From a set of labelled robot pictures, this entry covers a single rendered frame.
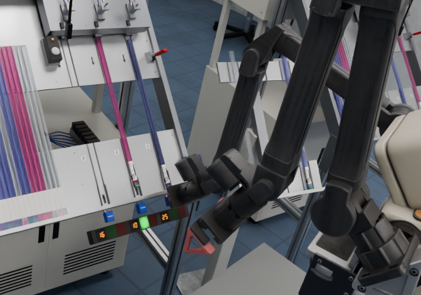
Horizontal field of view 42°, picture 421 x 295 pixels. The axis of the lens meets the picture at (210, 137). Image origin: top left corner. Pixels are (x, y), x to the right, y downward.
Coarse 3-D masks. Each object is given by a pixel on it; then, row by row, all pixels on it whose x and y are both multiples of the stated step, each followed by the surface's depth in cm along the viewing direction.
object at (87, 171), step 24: (96, 144) 166; (120, 144) 170; (144, 144) 175; (168, 144) 180; (72, 168) 160; (96, 168) 164; (120, 168) 168; (144, 168) 173; (168, 168) 177; (72, 192) 158; (96, 192) 162; (120, 192) 166; (144, 192) 170
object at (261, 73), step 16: (256, 64) 136; (240, 80) 142; (256, 80) 140; (240, 96) 143; (240, 112) 145; (224, 128) 148; (240, 128) 146; (224, 144) 149; (240, 144) 150; (208, 176) 153
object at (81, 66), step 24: (0, 0) 160; (24, 0) 164; (0, 24) 158; (24, 24) 162; (72, 48) 169; (96, 48) 174; (120, 48) 179; (144, 48) 184; (48, 72) 163; (72, 72) 167; (96, 72) 172; (120, 72) 176; (144, 72) 181
